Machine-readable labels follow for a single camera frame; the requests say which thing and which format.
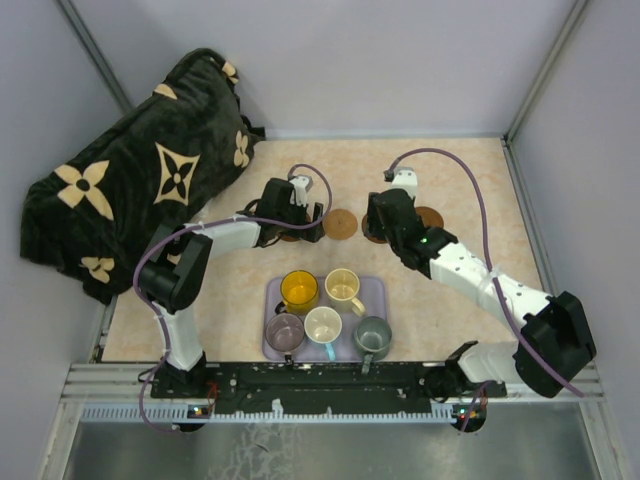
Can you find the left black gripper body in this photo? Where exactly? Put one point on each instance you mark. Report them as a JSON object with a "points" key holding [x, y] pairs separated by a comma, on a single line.
{"points": [[295, 216]]}

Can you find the grey green mug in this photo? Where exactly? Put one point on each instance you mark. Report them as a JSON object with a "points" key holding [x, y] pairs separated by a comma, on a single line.
{"points": [[372, 339]]}

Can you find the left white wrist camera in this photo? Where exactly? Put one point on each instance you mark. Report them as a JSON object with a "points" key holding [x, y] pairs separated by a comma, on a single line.
{"points": [[301, 187]]}

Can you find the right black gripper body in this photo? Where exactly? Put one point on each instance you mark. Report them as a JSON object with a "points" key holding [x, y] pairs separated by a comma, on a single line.
{"points": [[375, 226]]}

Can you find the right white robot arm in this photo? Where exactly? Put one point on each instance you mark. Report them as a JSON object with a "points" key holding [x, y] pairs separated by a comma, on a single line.
{"points": [[553, 341]]}

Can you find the lavender plastic tray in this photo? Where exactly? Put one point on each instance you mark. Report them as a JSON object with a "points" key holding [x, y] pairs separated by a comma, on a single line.
{"points": [[372, 294]]}

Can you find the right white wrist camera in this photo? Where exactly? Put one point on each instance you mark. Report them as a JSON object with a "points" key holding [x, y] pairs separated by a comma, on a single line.
{"points": [[403, 178]]}

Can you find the dark brown coaster top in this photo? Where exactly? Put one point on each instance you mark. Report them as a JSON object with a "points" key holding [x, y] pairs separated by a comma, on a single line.
{"points": [[366, 233]]}

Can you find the white mug blue handle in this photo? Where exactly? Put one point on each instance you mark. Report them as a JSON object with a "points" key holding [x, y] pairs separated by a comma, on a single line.
{"points": [[323, 326]]}

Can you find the black floral plush blanket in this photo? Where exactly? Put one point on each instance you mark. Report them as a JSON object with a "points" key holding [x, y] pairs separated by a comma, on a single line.
{"points": [[93, 217]]}

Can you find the yellow translucent mug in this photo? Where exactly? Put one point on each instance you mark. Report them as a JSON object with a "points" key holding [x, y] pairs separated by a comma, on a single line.
{"points": [[299, 290]]}

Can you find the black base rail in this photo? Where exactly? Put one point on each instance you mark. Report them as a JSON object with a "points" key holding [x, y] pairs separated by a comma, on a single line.
{"points": [[318, 388]]}

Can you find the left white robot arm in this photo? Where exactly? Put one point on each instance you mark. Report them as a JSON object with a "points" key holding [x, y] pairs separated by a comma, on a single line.
{"points": [[170, 274]]}

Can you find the cream yellow mug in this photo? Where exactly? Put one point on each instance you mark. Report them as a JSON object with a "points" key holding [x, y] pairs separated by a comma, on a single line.
{"points": [[343, 287]]}

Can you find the purple mug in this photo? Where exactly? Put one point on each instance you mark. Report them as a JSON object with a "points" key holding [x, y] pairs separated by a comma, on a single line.
{"points": [[284, 333]]}

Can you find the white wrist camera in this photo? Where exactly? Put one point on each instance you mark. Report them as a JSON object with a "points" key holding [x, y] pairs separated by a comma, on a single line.
{"points": [[403, 178], [301, 187]]}

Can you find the light cork coaster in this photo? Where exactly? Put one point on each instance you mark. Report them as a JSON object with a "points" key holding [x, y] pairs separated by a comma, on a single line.
{"points": [[340, 224]]}

